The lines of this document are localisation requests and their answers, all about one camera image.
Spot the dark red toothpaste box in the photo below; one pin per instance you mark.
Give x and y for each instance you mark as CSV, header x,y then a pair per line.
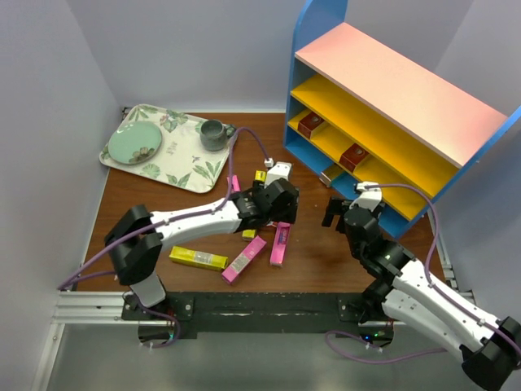
x,y
311,125

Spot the floral leaf print tray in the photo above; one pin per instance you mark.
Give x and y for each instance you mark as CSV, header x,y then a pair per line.
x,y
181,160

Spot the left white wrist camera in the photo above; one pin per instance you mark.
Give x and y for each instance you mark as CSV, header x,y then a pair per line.
x,y
279,170

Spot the blue shelf with coloured boards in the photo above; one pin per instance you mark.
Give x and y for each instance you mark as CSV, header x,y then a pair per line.
x,y
422,132

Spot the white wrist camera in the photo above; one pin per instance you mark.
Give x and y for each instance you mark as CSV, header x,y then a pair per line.
x,y
279,170
370,196

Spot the black mounting base plate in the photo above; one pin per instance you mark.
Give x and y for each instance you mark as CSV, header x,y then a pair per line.
x,y
259,312

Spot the red 3D toothpaste box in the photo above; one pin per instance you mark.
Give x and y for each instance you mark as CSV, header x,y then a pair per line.
x,y
352,157

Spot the yellow toothpaste box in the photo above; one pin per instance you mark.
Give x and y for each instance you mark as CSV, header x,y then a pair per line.
x,y
249,235
202,260
260,178

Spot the grey ceramic mug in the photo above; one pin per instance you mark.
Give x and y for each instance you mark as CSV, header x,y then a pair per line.
x,y
214,135

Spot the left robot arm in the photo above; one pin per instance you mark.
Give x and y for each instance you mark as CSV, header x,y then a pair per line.
x,y
136,241

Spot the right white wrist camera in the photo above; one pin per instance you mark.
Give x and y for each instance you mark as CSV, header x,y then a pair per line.
x,y
370,196

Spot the mint green ceramic plate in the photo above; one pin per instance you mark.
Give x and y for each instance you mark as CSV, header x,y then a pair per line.
x,y
134,142

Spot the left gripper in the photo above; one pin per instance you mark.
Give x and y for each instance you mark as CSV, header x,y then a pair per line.
x,y
287,215

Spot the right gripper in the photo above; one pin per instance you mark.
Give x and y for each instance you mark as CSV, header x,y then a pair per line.
x,y
336,207

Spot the small pink toothpaste box upper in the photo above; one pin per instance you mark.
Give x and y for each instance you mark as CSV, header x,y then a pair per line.
x,y
233,180

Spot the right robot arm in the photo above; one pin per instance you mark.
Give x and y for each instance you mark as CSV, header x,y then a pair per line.
x,y
487,347

